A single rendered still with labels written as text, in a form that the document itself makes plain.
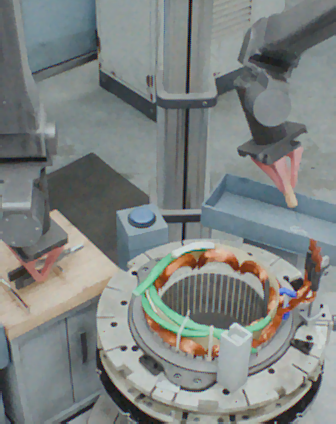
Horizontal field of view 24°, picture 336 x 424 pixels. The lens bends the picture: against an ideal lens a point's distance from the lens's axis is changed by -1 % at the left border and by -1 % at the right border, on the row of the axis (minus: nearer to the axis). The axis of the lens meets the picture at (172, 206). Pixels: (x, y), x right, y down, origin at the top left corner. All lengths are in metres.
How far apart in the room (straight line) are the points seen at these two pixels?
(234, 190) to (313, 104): 2.35
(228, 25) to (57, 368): 2.49
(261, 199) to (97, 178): 1.80
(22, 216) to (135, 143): 2.43
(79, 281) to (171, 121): 0.39
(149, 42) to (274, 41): 2.23
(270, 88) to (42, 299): 0.45
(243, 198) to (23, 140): 0.55
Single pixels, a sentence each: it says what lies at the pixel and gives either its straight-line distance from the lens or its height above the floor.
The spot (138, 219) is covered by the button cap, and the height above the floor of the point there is 1.04.
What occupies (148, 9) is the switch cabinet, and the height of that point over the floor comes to 0.53.
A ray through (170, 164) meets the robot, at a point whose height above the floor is 1.03.
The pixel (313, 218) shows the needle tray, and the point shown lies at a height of 1.02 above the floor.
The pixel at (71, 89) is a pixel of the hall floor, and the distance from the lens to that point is 3.79.
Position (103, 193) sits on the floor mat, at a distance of 3.08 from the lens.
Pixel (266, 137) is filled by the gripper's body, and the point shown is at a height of 1.21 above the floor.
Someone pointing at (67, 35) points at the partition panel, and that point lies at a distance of 3.69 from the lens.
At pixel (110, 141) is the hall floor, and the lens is 3.40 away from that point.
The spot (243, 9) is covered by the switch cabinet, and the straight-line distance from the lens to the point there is 3.60.
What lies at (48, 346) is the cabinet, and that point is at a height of 0.98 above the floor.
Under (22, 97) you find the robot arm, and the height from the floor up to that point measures 1.42.
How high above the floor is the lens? 1.89
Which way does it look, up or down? 39 degrees down
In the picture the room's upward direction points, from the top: 1 degrees clockwise
